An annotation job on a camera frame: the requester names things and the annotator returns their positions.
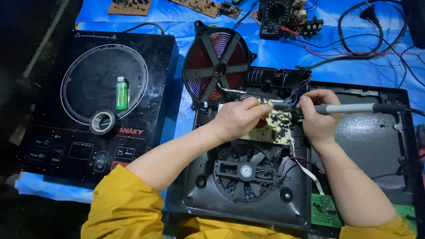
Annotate blue plastic sheet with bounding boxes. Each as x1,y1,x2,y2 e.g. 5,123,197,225
15,0,425,204

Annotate person's left hand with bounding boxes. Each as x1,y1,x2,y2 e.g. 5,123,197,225
212,96,273,144

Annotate black glass cooktop panel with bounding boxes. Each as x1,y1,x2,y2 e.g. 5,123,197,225
17,30,180,185

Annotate black housing with mesh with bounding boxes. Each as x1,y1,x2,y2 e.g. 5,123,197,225
309,81,424,206

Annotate black power cable with plug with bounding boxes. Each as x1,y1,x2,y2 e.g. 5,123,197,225
305,0,412,68

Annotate white coil wire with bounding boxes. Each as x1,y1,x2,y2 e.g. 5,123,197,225
217,83,248,94

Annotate small brown circuit board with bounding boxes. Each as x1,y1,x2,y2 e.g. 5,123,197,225
107,0,153,16

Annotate black box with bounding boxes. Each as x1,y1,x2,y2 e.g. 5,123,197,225
402,0,425,50

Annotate circuit board with black terminals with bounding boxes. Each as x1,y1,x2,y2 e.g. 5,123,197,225
251,0,324,38

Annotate black cooling fan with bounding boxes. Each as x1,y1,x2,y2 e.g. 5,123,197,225
212,141,283,204

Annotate person's yellow jacket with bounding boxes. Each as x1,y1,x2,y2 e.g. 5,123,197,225
81,164,417,239

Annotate black cooker base housing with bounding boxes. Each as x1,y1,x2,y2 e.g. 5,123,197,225
165,65,313,231

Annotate grey soldering iron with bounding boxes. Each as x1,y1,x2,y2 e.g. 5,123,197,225
272,102,425,117

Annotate green control board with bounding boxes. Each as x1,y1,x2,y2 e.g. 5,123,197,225
310,193,418,234

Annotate copper induction coil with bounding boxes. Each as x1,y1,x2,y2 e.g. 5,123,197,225
182,20,258,111

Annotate white ribbon cable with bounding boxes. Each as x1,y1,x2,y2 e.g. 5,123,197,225
288,134,326,196

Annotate beige power circuit board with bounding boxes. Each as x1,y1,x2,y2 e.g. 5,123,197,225
217,98,294,146

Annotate black cooktop cable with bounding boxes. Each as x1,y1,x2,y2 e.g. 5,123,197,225
121,22,165,35

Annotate black multimeter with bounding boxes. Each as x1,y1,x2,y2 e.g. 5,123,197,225
259,0,294,41

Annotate black electrical tape roll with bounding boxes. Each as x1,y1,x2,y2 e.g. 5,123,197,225
89,110,116,135

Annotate person's right hand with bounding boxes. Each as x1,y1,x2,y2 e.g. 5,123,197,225
297,89,343,146

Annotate red probe lead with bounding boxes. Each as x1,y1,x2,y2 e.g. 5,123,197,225
280,26,425,65

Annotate green lighter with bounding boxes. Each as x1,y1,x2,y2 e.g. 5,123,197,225
115,76,129,111

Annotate long brown circuit board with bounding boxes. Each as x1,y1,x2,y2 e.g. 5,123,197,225
169,0,243,19

